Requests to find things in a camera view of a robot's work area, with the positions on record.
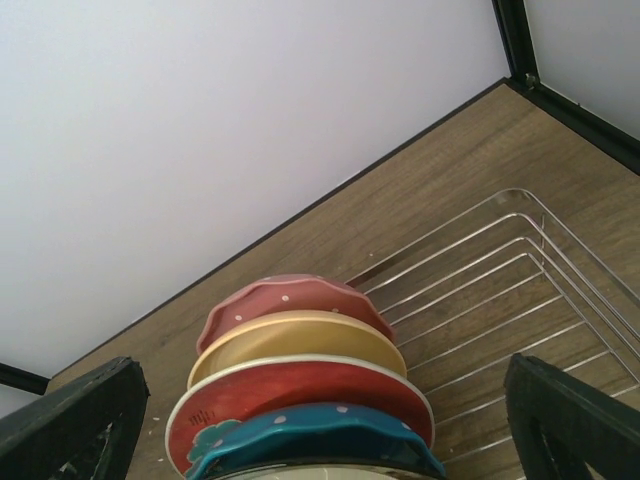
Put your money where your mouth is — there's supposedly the black rimmed round plate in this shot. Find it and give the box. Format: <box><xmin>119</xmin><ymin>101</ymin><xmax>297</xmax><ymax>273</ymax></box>
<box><xmin>202</xmin><ymin>459</ymin><xmax>445</xmax><ymax>480</ymax></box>

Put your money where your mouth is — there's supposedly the yellow round plate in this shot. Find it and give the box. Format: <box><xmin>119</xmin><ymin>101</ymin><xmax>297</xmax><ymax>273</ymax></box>
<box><xmin>187</xmin><ymin>310</ymin><xmax>407</xmax><ymax>387</ymax></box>

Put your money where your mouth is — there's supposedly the wire dish rack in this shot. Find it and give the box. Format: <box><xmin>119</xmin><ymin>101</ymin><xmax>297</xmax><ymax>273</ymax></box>
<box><xmin>350</xmin><ymin>189</ymin><xmax>639</xmax><ymax>479</ymax></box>

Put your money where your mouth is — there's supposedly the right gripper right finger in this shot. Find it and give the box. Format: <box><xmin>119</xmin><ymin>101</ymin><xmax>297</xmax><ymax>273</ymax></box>
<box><xmin>504</xmin><ymin>354</ymin><xmax>639</xmax><ymax>479</ymax></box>

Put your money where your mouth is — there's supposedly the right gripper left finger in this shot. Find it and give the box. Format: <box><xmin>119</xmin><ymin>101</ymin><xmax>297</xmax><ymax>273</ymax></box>
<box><xmin>1</xmin><ymin>357</ymin><xmax>149</xmax><ymax>479</ymax></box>

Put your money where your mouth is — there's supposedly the black frame rail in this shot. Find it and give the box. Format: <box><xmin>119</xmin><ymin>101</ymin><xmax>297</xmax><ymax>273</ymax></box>
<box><xmin>1</xmin><ymin>1</ymin><xmax>639</xmax><ymax>394</ymax></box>

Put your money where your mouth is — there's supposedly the red plate teal flower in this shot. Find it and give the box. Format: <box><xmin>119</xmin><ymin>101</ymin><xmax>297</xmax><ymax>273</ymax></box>
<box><xmin>164</xmin><ymin>354</ymin><xmax>436</xmax><ymax>476</ymax></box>

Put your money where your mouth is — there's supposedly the pink polka dot plate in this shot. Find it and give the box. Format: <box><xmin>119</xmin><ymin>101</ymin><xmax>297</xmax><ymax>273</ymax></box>
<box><xmin>196</xmin><ymin>274</ymin><xmax>395</xmax><ymax>354</ymax></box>

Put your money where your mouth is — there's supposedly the blue polka dot plate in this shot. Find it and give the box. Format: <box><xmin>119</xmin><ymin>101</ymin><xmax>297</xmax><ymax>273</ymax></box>
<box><xmin>184</xmin><ymin>403</ymin><xmax>445</xmax><ymax>479</ymax></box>

